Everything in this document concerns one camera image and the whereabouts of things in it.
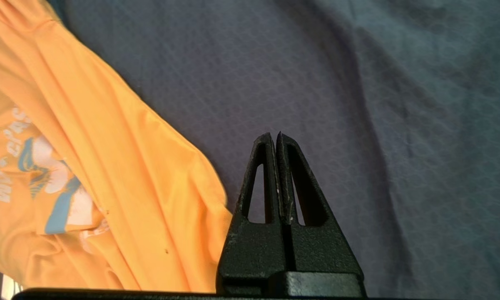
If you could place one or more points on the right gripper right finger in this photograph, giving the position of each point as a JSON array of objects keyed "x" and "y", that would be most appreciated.
[{"x": 324, "y": 254}]

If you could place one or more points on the yellow printed t-shirt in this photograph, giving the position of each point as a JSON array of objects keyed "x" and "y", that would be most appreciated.
[{"x": 87, "y": 166}]

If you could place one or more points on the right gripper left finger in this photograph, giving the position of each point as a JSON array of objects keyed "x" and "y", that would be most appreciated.
[{"x": 254, "y": 258}]

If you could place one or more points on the grey-blue bed sheet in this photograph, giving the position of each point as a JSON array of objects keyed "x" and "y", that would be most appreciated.
[{"x": 358, "y": 83}]

